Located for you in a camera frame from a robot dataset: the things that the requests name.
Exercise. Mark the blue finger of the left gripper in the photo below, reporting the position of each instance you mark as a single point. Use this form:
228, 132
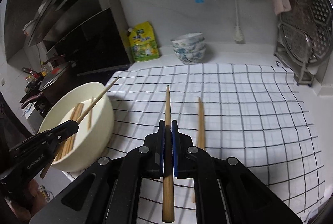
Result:
61, 132

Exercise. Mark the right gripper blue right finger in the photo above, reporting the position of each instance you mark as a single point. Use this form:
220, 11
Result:
189, 161

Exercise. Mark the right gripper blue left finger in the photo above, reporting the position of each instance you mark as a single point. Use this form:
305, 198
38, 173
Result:
146, 161

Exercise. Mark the lone wooden chopstick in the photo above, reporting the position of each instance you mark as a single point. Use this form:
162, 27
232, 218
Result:
90, 116

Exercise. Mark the person's left hand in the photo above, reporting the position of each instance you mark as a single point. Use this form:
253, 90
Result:
30, 202

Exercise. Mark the black gas stove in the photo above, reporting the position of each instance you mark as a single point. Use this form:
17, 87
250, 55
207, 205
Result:
44, 105

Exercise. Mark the large white round bowl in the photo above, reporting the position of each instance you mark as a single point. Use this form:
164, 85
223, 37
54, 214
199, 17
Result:
88, 145

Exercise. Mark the dark pot with lid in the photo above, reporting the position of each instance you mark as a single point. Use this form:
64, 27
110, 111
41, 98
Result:
58, 83

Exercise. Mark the condiment bottles cluster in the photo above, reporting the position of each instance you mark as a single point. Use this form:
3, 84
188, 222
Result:
34, 78

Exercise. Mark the white black checkered cloth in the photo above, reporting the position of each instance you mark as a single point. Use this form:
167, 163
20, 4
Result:
251, 112

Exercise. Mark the bottom floral porcelain bowl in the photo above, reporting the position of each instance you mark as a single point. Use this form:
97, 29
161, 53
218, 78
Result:
190, 57

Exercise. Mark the floral porcelain bowl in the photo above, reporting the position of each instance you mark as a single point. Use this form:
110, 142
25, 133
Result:
190, 49
190, 57
187, 39

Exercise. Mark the middle floral porcelain bowl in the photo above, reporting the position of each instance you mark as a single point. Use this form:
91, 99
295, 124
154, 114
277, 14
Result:
190, 49

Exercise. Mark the yellow green seasoning pouch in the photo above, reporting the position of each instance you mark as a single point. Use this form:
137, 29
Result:
142, 41

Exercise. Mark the top floral porcelain bowl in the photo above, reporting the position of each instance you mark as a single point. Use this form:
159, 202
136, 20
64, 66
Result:
187, 39

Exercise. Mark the black range hood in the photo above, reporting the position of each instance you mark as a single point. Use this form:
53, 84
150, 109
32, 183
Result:
91, 32

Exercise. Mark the white dish brush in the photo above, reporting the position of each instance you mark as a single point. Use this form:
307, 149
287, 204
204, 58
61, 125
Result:
238, 34

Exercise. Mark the steel steamer tray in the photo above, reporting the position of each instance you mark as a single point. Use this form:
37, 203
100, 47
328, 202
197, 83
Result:
315, 18

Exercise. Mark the red handled pan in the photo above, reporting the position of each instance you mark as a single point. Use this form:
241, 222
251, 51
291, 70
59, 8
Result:
32, 99

